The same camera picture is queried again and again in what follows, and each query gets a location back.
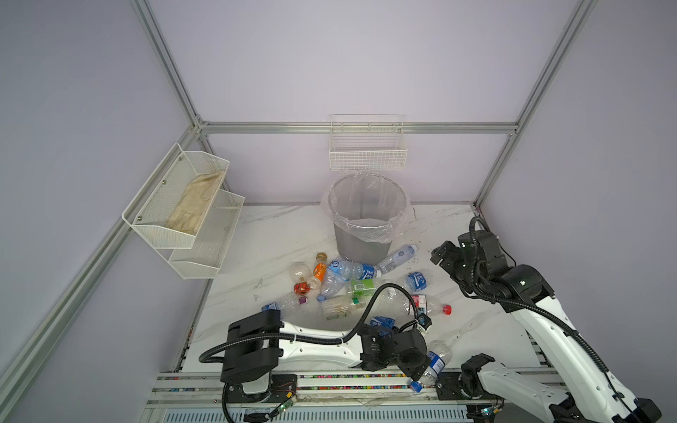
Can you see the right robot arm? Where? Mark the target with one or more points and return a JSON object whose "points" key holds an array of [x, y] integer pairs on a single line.
{"points": [[591, 393]]}

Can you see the red cap round bottle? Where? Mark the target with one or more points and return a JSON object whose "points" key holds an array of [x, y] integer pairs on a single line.
{"points": [[300, 274]]}

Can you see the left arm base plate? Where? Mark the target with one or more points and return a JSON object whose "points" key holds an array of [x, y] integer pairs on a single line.
{"points": [[269, 389]]}

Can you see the green label clear bottle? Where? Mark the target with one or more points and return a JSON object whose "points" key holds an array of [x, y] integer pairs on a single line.
{"points": [[364, 288]]}

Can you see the orange label juice bottle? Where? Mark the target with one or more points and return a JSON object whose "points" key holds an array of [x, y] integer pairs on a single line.
{"points": [[319, 271]]}

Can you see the blue label bottle right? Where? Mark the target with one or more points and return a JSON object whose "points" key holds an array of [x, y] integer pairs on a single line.
{"points": [[413, 282]]}

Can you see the white wire wall basket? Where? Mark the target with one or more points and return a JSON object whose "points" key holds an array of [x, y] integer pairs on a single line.
{"points": [[367, 143]]}

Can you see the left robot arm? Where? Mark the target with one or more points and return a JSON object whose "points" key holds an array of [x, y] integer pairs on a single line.
{"points": [[258, 344]]}

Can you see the white mesh lower shelf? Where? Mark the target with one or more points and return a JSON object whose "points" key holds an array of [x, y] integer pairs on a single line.
{"points": [[206, 257]]}

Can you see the grey mesh waste bin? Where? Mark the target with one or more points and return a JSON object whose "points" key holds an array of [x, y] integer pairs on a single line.
{"points": [[359, 251]]}

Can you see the clear bottle white cap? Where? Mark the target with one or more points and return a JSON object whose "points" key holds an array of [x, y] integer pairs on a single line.
{"points": [[397, 258]]}

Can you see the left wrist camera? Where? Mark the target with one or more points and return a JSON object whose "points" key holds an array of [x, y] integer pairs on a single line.
{"points": [[424, 322]]}

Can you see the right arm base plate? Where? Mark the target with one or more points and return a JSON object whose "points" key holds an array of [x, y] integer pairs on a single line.
{"points": [[458, 385]]}

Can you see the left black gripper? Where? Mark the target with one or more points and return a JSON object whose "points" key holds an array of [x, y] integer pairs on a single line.
{"points": [[416, 367]]}

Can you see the red label clear bottle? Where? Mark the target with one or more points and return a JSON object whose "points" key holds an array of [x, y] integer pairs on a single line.
{"points": [[428, 305]]}

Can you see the beige cloth in shelf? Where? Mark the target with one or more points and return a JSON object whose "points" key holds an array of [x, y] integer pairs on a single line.
{"points": [[194, 203]]}

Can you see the small bottle purple cap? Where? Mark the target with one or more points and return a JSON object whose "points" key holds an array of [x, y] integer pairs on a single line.
{"points": [[291, 303]]}

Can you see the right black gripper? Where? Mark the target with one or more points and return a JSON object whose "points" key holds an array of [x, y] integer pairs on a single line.
{"points": [[450, 251]]}

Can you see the blue cap water bottle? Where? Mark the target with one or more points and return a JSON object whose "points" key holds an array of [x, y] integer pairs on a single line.
{"points": [[439, 354]]}

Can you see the clear plastic bin liner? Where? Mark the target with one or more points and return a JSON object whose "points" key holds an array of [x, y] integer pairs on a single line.
{"points": [[367, 205]]}

